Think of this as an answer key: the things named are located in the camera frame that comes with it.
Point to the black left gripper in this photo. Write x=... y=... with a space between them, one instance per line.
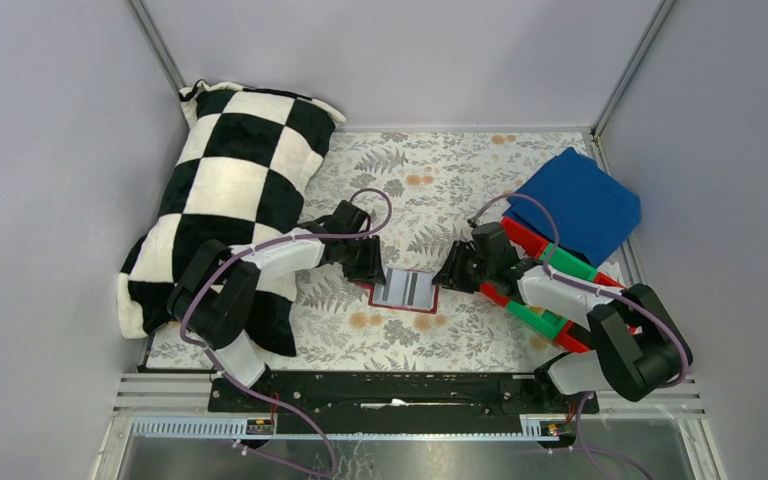
x=366 y=258

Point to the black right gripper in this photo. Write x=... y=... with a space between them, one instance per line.
x=461 y=264

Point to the red leather card holder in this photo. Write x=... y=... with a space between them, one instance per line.
x=404 y=290

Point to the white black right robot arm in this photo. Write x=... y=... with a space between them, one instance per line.
x=635 y=347

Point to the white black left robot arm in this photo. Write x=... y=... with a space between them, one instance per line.
x=214 y=299

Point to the floral patterned table mat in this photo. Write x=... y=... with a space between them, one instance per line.
x=429 y=184

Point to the folded blue cloth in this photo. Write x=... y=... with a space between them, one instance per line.
x=594 y=213

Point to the black white checkered pillow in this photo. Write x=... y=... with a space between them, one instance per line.
x=240 y=179

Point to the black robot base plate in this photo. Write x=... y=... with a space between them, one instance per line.
x=396 y=403

